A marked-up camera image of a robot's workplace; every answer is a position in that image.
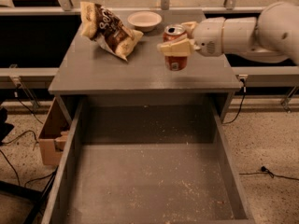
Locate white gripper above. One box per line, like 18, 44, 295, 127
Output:
157, 17, 225, 57

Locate orange soda can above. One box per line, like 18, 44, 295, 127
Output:
163, 24, 188, 71

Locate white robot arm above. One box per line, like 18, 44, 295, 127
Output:
157, 2, 299, 64

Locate grey drawer cabinet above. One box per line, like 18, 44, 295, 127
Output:
49, 9, 242, 116

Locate open grey top drawer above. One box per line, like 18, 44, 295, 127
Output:
42, 99, 255, 224

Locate white paper bowl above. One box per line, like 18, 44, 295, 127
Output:
127, 11, 162, 32

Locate brown chip bag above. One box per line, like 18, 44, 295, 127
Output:
80, 2, 143, 61

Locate cardboard box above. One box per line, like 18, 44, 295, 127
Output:
38, 100, 70, 165

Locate black stand base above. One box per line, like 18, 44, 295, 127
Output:
0, 170, 57, 224

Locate black power cable at cabinet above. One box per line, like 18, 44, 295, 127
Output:
222, 77, 248, 125

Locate black cable at right floor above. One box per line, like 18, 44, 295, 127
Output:
238, 165, 299, 182

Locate black cables at left floor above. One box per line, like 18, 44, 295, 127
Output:
0, 84, 59, 189

